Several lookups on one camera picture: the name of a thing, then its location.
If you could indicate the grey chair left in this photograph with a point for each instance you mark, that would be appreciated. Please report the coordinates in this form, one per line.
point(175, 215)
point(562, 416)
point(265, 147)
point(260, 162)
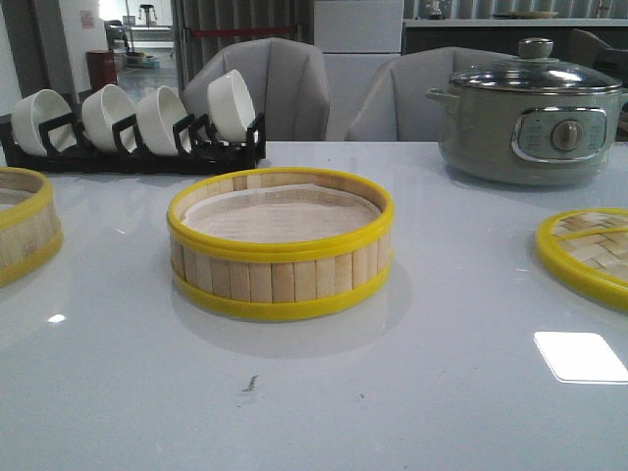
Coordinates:
point(287, 81)

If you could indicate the woven bamboo steamer lid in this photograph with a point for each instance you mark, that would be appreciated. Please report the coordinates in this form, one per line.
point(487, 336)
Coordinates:
point(586, 249)

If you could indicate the grey chair right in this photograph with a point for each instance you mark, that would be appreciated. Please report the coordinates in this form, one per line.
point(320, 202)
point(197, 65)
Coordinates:
point(395, 106)

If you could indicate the grey chair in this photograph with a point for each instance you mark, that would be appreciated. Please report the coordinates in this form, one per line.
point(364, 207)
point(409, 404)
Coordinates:
point(287, 81)
point(395, 106)

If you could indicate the white bowl far left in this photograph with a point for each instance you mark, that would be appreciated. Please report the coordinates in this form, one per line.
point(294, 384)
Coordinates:
point(30, 112)

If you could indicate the white bowl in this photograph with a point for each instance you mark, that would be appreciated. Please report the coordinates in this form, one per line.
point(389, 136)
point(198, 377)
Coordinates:
point(231, 107)
point(30, 112)
point(100, 111)
point(156, 114)

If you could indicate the white steamer liner paper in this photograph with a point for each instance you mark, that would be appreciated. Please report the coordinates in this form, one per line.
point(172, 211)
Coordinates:
point(281, 214)

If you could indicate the red bin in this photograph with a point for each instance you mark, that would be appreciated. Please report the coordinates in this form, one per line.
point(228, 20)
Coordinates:
point(101, 68)

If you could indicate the grey electric cooking pot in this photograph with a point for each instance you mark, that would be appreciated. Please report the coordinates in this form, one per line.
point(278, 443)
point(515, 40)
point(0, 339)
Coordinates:
point(526, 137)

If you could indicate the glass pot lid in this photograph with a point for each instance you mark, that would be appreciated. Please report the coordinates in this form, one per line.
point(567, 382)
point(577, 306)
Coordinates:
point(534, 70)

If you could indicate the black dish rack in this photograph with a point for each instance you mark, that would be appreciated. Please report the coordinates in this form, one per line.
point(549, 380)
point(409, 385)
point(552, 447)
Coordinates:
point(198, 149)

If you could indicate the white bowl right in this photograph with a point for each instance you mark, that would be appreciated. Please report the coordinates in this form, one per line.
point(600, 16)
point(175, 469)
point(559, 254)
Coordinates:
point(231, 107)

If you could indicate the white cabinet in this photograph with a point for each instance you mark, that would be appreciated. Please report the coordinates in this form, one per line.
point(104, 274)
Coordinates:
point(356, 38)

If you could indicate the bamboo steamer tray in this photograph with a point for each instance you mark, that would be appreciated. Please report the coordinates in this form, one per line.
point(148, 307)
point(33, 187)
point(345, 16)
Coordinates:
point(281, 281)
point(31, 231)

